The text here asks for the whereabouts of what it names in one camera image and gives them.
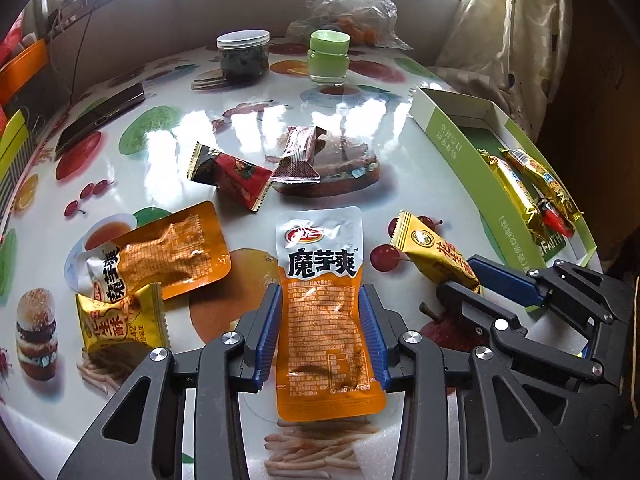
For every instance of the orange box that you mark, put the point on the orange box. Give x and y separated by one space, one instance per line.
22 70

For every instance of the cream spotted curtain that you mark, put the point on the cream spotted curtain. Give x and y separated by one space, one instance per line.
500 35

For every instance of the green cardboard box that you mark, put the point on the green cardboard box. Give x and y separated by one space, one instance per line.
450 135

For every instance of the pink nougat packet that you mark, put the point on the pink nougat packet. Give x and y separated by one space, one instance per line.
297 155

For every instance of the fruit print tablecloth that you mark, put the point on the fruit print tablecloth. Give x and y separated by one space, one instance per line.
350 110

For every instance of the red snack stick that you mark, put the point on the red snack stick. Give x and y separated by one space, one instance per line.
555 217

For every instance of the orange snack pouch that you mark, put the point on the orange snack pouch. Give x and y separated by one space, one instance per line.
165 255
325 310

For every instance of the yellow peanut candy packet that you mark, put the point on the yellow peanut candy packet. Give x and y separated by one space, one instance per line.
120 320
440 255

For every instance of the green glass jar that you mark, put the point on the green glass jar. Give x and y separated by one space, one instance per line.
327 57

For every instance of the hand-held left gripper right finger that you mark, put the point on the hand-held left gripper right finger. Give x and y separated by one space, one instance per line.
375 340

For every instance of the lime green box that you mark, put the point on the lime green box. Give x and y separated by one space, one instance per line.
12 135

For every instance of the wooden cabinet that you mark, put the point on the wooden cabinet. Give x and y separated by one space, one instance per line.
600 85

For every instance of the orange wrapped snack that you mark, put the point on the orange wrapped snack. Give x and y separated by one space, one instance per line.
357 27

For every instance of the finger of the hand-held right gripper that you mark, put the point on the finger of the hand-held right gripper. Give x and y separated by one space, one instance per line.
475 305
505 280

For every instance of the dark jar with white lid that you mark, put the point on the dark jar with white lid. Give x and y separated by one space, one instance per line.
242 57

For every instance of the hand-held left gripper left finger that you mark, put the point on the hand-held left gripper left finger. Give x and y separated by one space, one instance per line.
265 340

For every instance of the red black candy packet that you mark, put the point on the red black candy packet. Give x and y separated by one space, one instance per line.
230 175

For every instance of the dark smartphone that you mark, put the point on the dark smartphone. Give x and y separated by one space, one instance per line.
100 117

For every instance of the red cardboard box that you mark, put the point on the red cardboard box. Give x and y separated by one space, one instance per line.
11 42

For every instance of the gold long snack bar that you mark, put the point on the gold long snack bar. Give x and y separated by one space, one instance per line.
515 192
542 175

